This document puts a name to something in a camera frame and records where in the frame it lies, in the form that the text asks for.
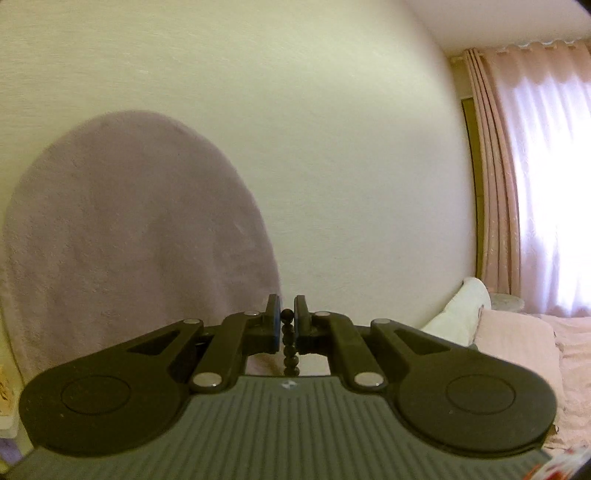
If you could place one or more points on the pink bedding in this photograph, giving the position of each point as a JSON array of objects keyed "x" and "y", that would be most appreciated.
[{"x": 535, "y": 350}]

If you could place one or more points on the round grey side table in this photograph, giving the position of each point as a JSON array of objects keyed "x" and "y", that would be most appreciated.
[{"x": 507, "y": 302}]

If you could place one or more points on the red white printed cloth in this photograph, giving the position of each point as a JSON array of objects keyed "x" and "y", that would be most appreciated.
[{"x": 556, "y": 466}]

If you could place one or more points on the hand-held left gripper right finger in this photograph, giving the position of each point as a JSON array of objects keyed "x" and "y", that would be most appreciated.
[{"x": 300, "y": 323}]

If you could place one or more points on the white pillow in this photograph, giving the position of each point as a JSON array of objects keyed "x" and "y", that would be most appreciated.
[{"x": 459, "y": 314}]

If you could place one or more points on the pink curtain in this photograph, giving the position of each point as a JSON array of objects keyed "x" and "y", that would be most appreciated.
[{"x": 531, "y": 175}]

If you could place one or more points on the mauve plush towel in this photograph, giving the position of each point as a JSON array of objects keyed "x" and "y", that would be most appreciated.
[{"x": 129, "y": 240}]

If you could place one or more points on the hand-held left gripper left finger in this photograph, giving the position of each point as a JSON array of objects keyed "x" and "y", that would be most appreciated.
[{"x": 275, "y": 323}]

